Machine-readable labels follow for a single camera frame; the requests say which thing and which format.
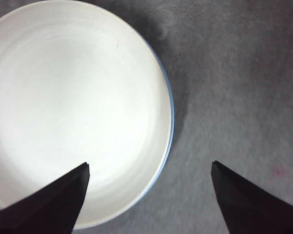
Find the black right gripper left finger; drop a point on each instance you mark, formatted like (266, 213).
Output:
(51, 204)

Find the blue round plate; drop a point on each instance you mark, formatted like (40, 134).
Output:
(173, 114)

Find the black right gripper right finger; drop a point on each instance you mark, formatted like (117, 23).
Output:
(254, 207)

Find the white round plate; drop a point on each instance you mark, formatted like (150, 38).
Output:
(75, 92)

